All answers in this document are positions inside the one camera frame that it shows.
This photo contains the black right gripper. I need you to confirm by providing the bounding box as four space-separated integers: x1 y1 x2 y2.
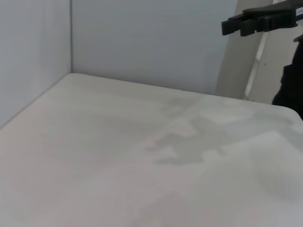
221 0 303 37

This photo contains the white vertical pipe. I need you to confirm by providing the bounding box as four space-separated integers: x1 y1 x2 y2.
243 30 269 101

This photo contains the person in black clothing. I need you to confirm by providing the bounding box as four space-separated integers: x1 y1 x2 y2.
271 34 303 120

